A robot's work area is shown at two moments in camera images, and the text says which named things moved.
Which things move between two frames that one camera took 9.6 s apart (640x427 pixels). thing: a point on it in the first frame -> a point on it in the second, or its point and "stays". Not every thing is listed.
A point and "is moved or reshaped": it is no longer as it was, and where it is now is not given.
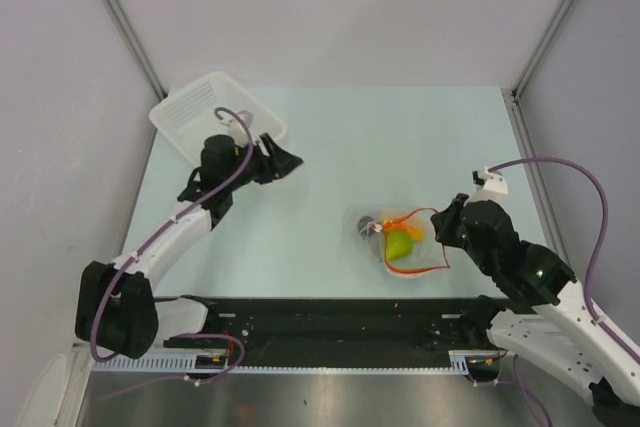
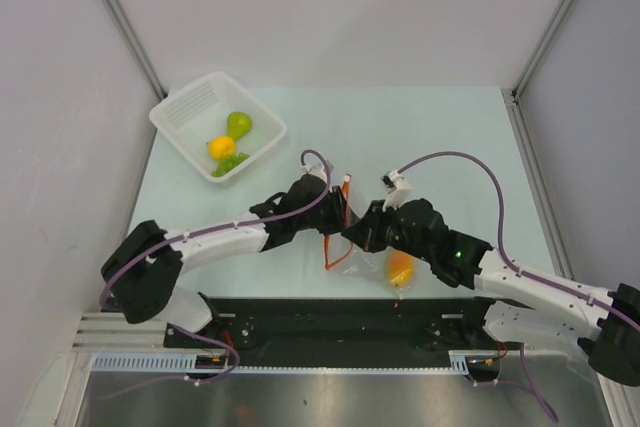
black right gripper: (442, 222) -> (366, 233)
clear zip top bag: (398, 242) is moved or reshaped
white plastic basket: (189, 115) stays
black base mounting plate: (333, 329) stays
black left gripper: (276, 164) -> (338, 204)
